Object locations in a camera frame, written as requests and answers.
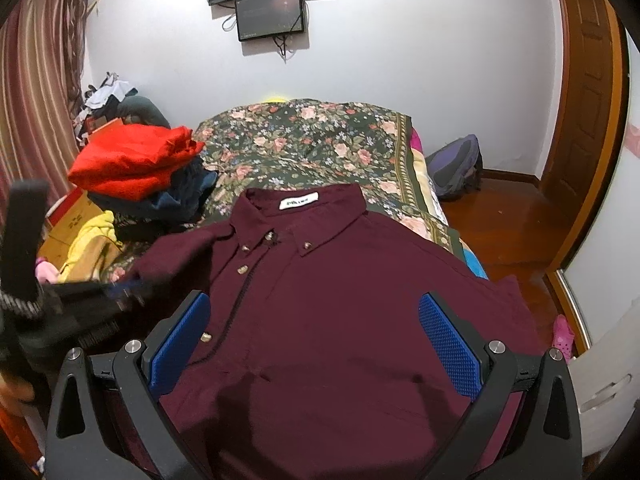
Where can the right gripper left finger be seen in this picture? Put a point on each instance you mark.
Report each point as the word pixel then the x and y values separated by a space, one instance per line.
pixel 106 421

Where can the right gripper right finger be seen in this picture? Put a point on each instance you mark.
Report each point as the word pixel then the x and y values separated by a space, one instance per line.
pixel 543 441

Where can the maroon button-up shirt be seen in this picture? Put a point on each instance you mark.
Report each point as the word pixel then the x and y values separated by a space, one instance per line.
pixel 314 364

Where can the white mini fridge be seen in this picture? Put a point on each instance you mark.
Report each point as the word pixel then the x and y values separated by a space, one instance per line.
pixel 606 383

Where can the pink croc shoe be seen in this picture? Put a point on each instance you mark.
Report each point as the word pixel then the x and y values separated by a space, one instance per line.
pixel 563 337

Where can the yellow blanket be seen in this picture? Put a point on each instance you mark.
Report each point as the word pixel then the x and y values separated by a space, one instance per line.
pixel 94 249

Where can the black floral folded garment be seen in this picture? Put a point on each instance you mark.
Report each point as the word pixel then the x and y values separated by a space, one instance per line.
pixel 130 229

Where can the red folded garment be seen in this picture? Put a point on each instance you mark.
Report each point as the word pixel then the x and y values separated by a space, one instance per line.
pixel 133 161

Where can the dark blue folded garment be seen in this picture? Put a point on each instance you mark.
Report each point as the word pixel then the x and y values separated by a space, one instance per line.
pixel 189 187

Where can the floral green bedspread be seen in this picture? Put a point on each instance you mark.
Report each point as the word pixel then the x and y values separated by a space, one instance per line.
pixel 307 143

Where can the striped red curtain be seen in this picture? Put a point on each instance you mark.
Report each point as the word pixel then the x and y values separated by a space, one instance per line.
pixel 42 56

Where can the purple grey backpack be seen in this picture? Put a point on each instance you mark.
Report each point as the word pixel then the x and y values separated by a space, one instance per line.
pixel 456 168

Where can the brown wooden door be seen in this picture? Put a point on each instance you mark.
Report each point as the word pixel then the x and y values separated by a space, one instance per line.
pixel 589 128

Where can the small wall monitor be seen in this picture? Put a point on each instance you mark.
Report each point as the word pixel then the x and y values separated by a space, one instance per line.
pixel 257 19

